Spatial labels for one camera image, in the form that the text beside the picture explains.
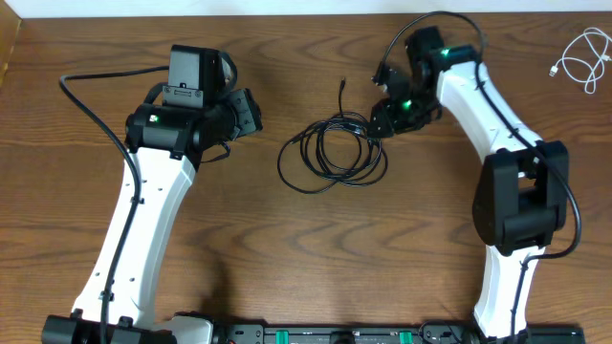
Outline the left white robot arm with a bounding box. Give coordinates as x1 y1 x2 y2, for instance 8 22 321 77
41 45 263 343

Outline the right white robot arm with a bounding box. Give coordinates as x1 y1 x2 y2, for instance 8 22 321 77
368 27 583 343

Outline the black usb cable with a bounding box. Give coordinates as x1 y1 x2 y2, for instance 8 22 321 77
276 78 389 195

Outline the white usb cable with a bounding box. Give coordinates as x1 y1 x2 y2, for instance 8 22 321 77
548 26 612 96

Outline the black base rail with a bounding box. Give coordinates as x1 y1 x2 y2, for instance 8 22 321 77
209 322 587 344

